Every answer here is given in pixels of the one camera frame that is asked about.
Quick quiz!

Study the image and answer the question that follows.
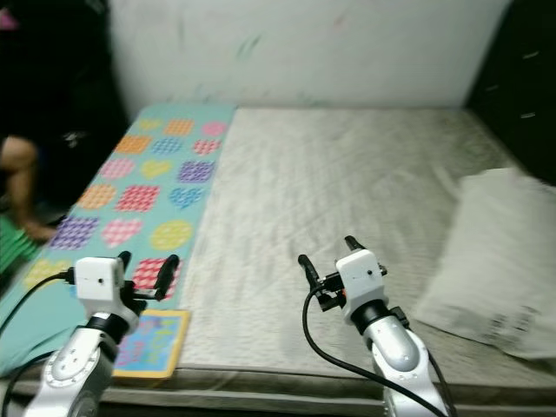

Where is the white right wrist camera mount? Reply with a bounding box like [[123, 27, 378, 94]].
[[334, 249, 387, 305]]

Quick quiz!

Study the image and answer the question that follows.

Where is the black bag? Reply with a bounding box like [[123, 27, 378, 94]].
[[43, 104, 131, 206]]

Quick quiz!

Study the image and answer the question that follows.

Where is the white printed pillow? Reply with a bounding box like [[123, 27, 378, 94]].
[[413, 168, 556, 361]]

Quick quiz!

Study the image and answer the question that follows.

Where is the green plastic stool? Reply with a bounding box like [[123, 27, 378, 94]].
[[0, 217, 41, 280]]

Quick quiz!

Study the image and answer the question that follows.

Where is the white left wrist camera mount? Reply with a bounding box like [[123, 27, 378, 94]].
[[74, 256, 136, 315]]

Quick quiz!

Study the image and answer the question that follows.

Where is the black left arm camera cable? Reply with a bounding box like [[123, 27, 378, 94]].
[[0, 271, 79, 385]]

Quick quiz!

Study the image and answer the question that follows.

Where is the grey quilted mattress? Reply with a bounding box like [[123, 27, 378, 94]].
[[43, 106, 556, 409]]

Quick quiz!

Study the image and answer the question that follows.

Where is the yellow-edged children's book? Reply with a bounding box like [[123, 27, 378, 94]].
[[113, 308, 192, 381]]

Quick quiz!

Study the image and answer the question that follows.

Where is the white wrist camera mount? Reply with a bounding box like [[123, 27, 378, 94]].
[[334, 249, 387, 305], [74, 256, 136, 315]]

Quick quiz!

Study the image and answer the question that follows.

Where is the dark tufted headboard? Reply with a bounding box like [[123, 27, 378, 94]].
[[465, 0, 556, 184]]

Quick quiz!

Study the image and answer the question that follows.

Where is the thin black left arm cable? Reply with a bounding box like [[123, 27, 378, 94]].
[[4, 350, 66, 409]]

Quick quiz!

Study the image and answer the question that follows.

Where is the teal blanket with coloured shapes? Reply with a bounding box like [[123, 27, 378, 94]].
[[0, 103, 237, 380]]

